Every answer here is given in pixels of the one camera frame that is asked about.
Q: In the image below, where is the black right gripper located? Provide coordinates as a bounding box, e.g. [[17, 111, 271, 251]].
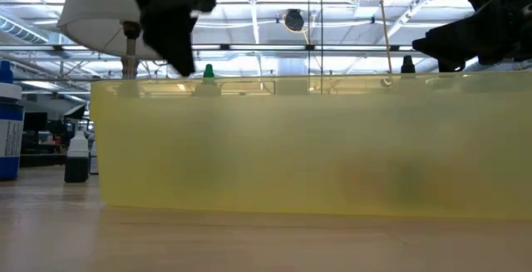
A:
[[411, 0, 532, 73]]

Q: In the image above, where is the large green-capped coloring bottle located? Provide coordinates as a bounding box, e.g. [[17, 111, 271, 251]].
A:
[[191, 63, 224, 98]]

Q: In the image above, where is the large blue-capped coloring bottle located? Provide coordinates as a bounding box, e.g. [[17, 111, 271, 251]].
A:
[[0, 59, 25, 181]]

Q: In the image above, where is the large black-capped coloring bottle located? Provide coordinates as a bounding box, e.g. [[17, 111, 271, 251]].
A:
[[398, 54, 417, 82]]

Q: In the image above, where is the white shade table lamp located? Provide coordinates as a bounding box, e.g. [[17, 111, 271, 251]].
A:
[[57, 0, 167, 82]]

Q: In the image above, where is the yellow translucent plastic bin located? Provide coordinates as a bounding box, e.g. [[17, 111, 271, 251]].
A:
[[90, 71, 532, 220]]

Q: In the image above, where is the small pink-capped dropper bottle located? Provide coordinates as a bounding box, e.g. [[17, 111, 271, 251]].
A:
[[88, 141, 99, 176]]

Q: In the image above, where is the small dark liquid dropper bottle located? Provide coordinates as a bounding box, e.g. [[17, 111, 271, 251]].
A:
[[63, 130, 90, 184]]

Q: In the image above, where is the black computer monitor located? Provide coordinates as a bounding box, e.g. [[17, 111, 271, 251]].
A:
[[22, 111, 49, 140]]

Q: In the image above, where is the yellow extension cord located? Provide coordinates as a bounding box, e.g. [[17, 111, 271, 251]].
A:
[[376, 0, 394, 76]]

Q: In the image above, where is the black ceiling cable reel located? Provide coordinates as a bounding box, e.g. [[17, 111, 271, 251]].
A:
[[284, 8, 306, 32]]

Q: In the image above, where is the thin black hanging cable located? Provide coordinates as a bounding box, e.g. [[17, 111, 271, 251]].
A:
[[319, 0, 324, 95]]

